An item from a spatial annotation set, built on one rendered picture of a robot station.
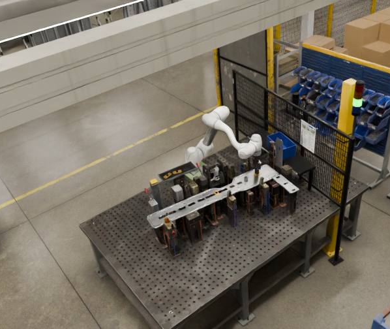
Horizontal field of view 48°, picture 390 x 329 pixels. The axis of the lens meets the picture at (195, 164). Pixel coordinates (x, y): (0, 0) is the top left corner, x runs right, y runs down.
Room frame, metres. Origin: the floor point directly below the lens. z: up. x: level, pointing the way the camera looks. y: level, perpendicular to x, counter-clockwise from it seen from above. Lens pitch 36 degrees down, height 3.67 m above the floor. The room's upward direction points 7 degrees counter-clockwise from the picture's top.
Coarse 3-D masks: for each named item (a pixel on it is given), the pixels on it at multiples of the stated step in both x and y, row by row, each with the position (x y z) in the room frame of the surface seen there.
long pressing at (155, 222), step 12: (264, 168) 3.49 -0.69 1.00; (240, 180) 3.35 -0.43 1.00; (252, 180) 3.32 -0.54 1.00; (264, 180) 3.30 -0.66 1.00; (204, 192) 3.23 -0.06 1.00; (180, 204) 3.10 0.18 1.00; (204, 204) 3.05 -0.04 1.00; (156, 216) 2.97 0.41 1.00; (168, 216) 2.95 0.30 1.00; (180, 216) 2.94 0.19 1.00
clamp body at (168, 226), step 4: (164, 224) 2.79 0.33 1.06; (168, 224) 2.79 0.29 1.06; (172, 224) 2.78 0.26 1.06; (164, 228) 2.80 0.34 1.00; (168, 228) 2.73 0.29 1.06; (172, 228) 2.78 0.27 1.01; (168, 232) 2.73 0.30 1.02; (176, 232) 2.75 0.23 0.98; (168, 236) 2.74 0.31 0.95; (172, 236) 2.73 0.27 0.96; (176, 236) 2.76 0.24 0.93; (168, 240) 2.77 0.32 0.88; (172, 240) 2.73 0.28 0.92; (176, 240) 2.76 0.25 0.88; (168, 244) 2.78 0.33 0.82; (172, 244) 2.75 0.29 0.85; (176, 244) 2.76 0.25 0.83; (168, 248) 2.80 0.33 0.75; (172, 248) 2.74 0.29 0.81; (176, 248) 2.74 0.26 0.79; (172, 252) 2.73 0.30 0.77; (176, 252) 2.74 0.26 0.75; (172, 256) 2.73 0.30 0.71; (176, 256) 2.73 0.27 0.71
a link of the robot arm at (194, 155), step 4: (188, 148) 3.98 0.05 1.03; (192, 148) 3.97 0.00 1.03; (196, 148) 3.98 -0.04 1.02; (188, 152) 3.92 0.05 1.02; (192, 152) 3.91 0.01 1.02; (196, 152) 3.92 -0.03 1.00; (200, 152) 3.97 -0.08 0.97; (188, 156) 3.91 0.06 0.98; (192, 156) 3.89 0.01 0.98; (196, 156) 3.90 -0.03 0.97; (200, 156) 3.94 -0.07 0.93; (188, 160) 3.89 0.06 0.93; (192, 160) 3.88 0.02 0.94; (196, 160) 3.89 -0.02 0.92; (200, 160) 3.94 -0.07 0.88
